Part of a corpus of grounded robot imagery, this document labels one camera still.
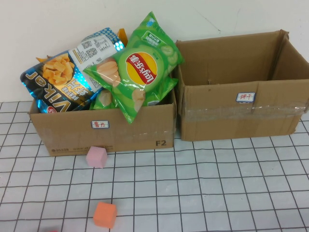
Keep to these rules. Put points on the green Lays cucumber chips bag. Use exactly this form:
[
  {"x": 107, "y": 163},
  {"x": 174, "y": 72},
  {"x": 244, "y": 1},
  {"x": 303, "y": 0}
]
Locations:
[
  {"x": 140, "y": 70},
  {"x": 161, "y": 89}
]

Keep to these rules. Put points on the orange snack bag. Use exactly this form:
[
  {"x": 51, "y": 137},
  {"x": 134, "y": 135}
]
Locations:
[{"x": 123, "y": 35}]

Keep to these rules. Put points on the large open cardboard box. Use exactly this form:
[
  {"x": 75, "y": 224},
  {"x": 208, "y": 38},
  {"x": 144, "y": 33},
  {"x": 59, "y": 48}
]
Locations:
[{"x": 217, "y": 116}]

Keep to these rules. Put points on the pink foam cube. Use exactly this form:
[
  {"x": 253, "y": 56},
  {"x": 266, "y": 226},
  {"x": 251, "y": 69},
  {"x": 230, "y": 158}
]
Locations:
[{"x": 96, "y": 157}]

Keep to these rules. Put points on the white black-grid tablecloth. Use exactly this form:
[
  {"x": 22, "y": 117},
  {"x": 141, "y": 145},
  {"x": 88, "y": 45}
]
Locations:
[{"x": 169, "y": 193}]

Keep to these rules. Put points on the cardboard box printed F2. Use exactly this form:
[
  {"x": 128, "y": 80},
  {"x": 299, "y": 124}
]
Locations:
[{"x": 72, "y": 135}]

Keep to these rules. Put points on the blue Vikar chips bag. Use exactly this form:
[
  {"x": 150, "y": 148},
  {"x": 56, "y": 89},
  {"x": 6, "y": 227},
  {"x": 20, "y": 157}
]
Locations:
[{"x": 55, "y": 96}]

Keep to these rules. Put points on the orange foam cube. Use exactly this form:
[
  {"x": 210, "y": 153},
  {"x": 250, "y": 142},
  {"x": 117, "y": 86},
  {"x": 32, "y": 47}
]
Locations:
[{"x": 105, "y": 215}]

